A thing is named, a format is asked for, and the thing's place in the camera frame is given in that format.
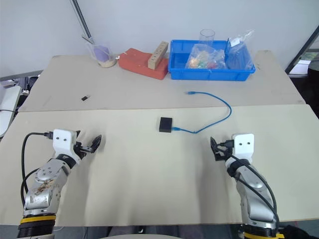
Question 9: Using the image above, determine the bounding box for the wooden block with holes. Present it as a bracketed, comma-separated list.
[147, 40, 169, 70]

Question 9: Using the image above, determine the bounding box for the blue cable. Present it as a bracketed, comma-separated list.
[171, 91, 233, 134]

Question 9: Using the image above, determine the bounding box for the purple scoop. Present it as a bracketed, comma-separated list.
[92, 44, 112, 63]

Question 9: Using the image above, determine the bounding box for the red foam brick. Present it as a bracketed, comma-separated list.
[118, 47, 169, 81]

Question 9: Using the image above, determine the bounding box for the blue plastic bin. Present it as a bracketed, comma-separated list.
[167, 39, 257, 81]

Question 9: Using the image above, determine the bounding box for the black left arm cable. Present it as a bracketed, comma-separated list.
[20, 131, 54, 208]

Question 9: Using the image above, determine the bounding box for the bag of colourful pieces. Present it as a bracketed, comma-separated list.
[184, 43, 228, 71]

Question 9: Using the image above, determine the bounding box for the dark rounded shape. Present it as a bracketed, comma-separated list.
[281, 224, 319, 239]

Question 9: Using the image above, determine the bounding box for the black metal frame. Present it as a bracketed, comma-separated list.
[285, 24, 319, 75]

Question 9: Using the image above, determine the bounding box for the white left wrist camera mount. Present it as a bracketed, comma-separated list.
[52, 128, 82, 165]

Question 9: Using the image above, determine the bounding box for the grey side table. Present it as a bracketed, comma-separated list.
[0, 70, 43, 98]

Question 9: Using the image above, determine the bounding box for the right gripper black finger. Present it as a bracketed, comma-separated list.
[210, 136, 219, 156]

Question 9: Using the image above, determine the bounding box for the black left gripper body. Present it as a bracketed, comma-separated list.
[73, 140, 95, 160]

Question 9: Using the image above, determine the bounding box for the metal flexible hose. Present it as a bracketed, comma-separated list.
[72, 0, 95, 44]

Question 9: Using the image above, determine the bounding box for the small black box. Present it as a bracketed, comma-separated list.
[158, 117, 173, 133]

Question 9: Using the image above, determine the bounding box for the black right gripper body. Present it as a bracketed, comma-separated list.
[214, 146, 234, 163]

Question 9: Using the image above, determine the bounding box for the clear bag with blue contents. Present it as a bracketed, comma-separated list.
[225, 29, 255, 71]

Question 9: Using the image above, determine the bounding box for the clear plastic cup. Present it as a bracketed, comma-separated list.
[199, 28, 216, 47]

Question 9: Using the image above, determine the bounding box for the bag with purple object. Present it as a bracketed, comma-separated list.
[85, 37, 118, 68]

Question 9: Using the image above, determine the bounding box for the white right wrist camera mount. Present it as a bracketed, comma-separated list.
[231, 133, 255, 160]

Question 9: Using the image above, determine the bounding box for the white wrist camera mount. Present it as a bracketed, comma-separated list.
[231, 133, 255, 160]
[52, 128, 82, 165]

